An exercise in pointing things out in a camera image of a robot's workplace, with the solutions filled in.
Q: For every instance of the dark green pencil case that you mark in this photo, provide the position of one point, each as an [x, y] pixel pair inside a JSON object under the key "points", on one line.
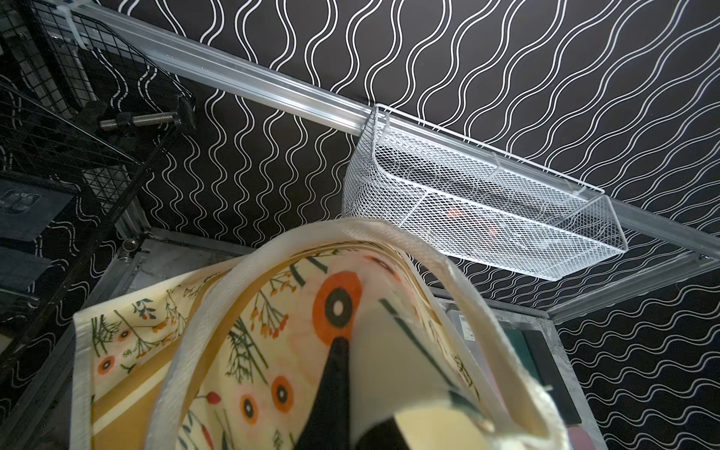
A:
{"points": [[522, 349]]}

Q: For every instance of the white wire mesh basket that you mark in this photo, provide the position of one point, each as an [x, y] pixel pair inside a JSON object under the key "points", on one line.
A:
{"points": [[476, 210]]}

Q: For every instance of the black pencil case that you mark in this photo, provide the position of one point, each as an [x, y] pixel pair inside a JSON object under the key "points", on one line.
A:
{"points": [[551, 377]]}

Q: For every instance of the translucent grey pencil case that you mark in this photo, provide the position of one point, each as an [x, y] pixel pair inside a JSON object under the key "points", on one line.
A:
{"points": [[463, 327]]}

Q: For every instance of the aluminium back rail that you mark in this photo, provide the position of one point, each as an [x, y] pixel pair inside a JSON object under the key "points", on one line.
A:
{"points": [[226, 72]]}

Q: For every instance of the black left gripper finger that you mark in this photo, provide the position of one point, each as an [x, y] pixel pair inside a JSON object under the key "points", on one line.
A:
{"points": [[328, 425]]}

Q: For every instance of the aluminium frame corner post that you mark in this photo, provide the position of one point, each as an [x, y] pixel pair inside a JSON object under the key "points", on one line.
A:
{"points": [[681, 268]]}

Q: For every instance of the cream canvas tote bag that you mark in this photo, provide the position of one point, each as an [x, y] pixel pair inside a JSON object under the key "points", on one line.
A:
{"points": [[231, 356]]}

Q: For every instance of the black wire basket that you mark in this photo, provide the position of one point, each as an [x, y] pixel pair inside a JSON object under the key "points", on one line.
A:
{"points": [[86, 117]]}

